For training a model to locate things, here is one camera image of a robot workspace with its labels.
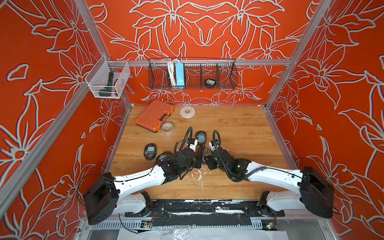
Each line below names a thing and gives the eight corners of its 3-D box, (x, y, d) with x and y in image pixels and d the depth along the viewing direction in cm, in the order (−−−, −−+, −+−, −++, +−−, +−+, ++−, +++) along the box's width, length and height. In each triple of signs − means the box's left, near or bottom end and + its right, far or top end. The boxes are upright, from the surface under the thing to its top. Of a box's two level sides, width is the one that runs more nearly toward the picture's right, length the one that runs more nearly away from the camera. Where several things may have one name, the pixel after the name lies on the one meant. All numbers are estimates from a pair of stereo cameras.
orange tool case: (135, 124, 109) (133, 120, 106) (155, 103, 124) (154, 99, 120) (156, 134, 104) (154, 129, 100) (174, 111, 118) (174, 106, 114)
